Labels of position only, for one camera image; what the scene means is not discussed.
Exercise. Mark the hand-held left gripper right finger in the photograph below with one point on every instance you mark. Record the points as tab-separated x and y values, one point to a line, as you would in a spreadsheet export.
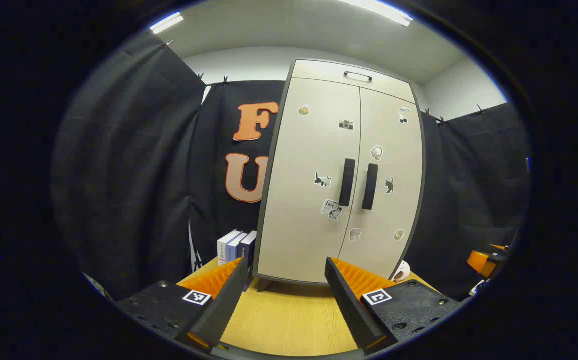
349	305

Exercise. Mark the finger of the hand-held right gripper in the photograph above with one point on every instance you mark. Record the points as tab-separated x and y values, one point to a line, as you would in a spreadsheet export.
480	261

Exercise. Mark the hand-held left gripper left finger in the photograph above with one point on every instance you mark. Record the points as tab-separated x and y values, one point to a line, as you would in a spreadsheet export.
221	310

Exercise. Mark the beige cabinet door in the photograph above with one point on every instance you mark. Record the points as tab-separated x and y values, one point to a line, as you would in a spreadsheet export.
304	200
394	215

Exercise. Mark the beige double-door shoe cabinet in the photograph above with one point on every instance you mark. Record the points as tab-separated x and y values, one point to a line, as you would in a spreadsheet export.
268	210

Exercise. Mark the beige cabinet top drawer front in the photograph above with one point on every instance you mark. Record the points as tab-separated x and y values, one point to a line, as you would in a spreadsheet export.
319	72

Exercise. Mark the white plastic object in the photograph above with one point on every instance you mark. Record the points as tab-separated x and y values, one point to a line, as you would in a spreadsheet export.
479	288

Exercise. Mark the pale blue book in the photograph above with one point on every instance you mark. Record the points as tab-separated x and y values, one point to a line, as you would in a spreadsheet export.
233	249

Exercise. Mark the white smiling round toy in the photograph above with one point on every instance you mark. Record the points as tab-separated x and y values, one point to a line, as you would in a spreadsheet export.
403	271

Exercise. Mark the dark blue book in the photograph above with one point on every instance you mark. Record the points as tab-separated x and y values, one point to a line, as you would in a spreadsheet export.
247	246

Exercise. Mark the black backdrop cloth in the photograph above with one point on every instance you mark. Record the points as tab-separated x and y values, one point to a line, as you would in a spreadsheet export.
118	175

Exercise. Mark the long ceiling light strip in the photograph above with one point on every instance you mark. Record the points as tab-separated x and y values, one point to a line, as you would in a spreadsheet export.
376	11

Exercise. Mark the short ceiling light strip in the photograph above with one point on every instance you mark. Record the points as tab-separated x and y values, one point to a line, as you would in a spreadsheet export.
166	22

